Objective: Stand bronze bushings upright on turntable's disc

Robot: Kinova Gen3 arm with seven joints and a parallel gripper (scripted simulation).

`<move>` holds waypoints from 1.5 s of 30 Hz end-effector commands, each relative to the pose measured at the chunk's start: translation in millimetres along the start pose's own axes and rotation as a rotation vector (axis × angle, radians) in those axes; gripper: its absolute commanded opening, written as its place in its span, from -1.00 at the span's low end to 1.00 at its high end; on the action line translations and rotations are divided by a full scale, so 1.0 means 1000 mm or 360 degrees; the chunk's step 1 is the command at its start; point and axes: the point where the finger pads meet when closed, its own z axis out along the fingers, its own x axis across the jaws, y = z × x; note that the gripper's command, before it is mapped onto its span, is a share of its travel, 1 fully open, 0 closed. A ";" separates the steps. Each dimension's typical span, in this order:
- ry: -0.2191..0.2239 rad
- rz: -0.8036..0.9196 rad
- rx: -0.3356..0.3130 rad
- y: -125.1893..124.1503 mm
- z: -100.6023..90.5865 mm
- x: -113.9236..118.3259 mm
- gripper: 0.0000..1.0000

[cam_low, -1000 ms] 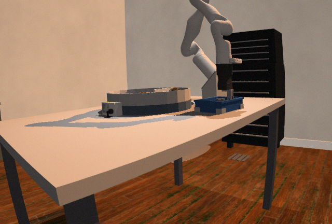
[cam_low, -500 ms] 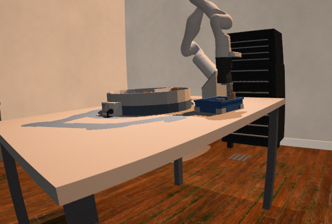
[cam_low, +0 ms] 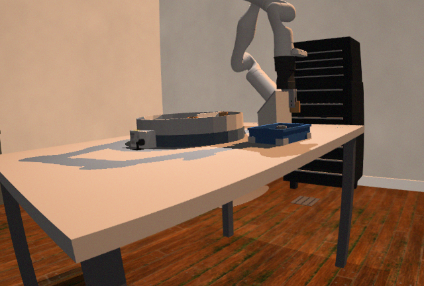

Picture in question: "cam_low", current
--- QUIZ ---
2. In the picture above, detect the blue crate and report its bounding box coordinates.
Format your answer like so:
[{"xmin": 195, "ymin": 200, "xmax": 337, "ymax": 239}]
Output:
[{"xmin": 247, "ymin": 123, "xmax": 311, "ymax": 146}]

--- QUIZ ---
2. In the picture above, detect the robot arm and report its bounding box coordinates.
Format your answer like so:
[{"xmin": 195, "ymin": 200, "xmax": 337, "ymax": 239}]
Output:
[{"xmin": 231, "ymin": 0, "xmax": 296, "ymax": 101}]

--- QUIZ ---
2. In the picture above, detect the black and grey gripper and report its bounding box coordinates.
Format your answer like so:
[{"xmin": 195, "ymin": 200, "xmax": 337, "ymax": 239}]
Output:
[{"xmin": 274, "ymin": 42, "xmax": 307, "ymax": 108}]

